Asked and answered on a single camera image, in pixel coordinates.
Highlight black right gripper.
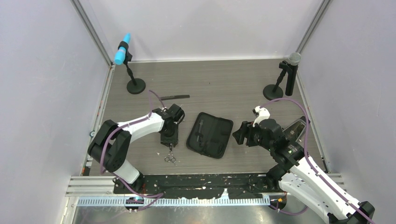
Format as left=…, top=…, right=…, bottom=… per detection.
left=233, top=121, right=273, bottom=151

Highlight black zip tool case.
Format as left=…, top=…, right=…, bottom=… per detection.
left=186, top=112, right=233, bottom=159

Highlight silver hair scissors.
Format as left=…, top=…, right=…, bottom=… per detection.
left=164, top=143, right=176, bottom=163

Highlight black hair clip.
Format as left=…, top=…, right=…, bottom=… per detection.
left=197, top=120, right=204, bottom=146

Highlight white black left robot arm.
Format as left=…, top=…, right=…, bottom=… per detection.
left=87, top=104, right=185, bottom=193

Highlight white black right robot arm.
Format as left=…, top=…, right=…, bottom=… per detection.
left=233, top=119, right=375, bottom=224

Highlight black hair comb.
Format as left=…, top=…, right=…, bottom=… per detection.
left=160, top=95, right=190, bottom=101

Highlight clear black box device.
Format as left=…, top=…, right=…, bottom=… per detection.
left=283, top=116, right=307, bottom=142

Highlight black right microphone stand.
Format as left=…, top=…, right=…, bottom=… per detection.
left=263, top=61, right=290, bottom=100

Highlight black microphone stand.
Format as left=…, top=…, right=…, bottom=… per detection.
left=123, top=52, right=146, bottom=94
left=263, top=61, right=290, bottom=100

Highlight black left microphone stand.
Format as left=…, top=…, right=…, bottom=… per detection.
left=123, top=52, right=146, bottom=94

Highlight blue microphone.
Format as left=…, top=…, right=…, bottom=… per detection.
left=114, top=33, right=131, bottom=65

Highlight black silver microphone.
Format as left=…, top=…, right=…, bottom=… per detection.
left=285, top=52, right=301, bottom=96

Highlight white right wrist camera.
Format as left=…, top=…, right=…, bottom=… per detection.
left=253, top=106, right=270, bottom=127

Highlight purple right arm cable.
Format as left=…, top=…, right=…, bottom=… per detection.
left=260, top=98, right=376, bottom=224

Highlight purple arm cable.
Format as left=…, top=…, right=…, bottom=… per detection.
left=99, top=90, right=168, bottom=211
left=260, top=98, right=376, bottom=224

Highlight black mounting base plate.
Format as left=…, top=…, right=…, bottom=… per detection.
left=113, top=173, right=287, bottom=199

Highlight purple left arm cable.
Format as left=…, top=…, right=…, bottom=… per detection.
left=99, top=90, right=168, bottom=211

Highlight aluminium frame rail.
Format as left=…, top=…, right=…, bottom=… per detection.
left=65, top=173, right=348, bottom=207

